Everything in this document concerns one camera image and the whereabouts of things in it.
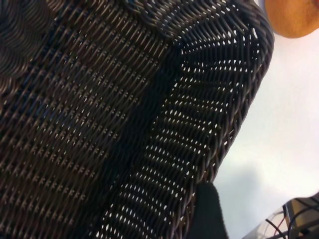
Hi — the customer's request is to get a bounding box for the orange fruit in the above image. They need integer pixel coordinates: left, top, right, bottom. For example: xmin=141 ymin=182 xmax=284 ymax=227
xmin=264 ymin=0 xmax=319 ymax=39

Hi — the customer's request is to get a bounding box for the dark brown wicker basket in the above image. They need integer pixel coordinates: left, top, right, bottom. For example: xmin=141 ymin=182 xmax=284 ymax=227
xmin=0 ymin=0 xmax=275 ymax=239

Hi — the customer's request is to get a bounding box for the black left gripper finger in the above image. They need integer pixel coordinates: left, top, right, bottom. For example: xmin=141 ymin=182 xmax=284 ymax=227
xmin=193 ymin=182 xmax=229 ymax=239

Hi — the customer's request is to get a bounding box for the black looped cable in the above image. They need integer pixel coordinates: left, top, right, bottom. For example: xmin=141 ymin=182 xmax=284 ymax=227
xmin=286 ymin=204 xmax=319 ymax=239

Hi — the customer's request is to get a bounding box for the thin red wire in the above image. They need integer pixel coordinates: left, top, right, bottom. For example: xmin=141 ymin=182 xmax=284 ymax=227
xmin=273 ymin=210 xmax=290 ymax=236

